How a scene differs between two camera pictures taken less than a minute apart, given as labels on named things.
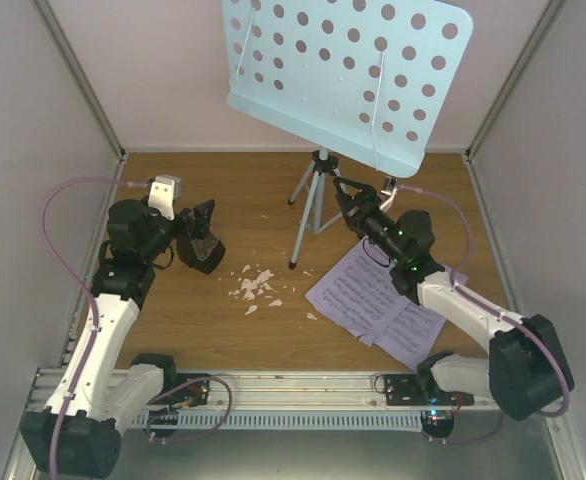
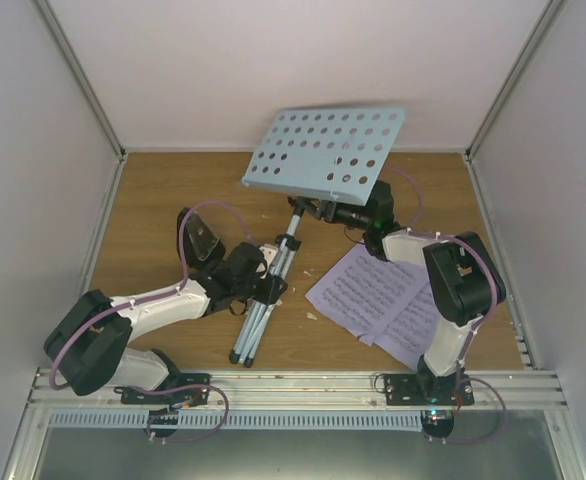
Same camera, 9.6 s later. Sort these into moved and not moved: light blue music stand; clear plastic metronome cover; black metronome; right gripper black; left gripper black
Moved: light blue music stand; right gripper black; left gripper black
Not moved: clear plastic metronome cover; black metronome
